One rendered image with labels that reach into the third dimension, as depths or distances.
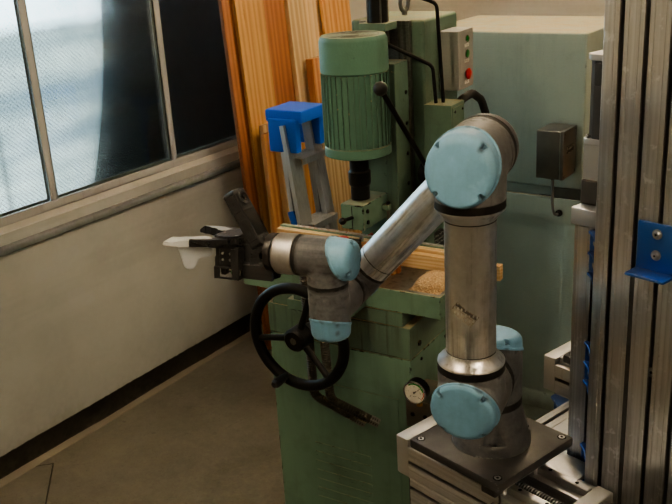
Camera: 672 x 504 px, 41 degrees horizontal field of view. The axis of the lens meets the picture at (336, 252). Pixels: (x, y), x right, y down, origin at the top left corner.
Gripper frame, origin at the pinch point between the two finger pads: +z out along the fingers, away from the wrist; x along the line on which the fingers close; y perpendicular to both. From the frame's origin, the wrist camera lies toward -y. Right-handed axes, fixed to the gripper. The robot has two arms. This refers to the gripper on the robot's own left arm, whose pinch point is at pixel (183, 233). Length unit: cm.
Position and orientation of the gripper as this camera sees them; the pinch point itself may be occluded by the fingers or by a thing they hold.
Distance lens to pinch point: 175.3
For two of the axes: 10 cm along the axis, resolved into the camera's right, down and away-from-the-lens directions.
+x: 4.0, -2.0, 8.9
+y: 0.1, 9.8, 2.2
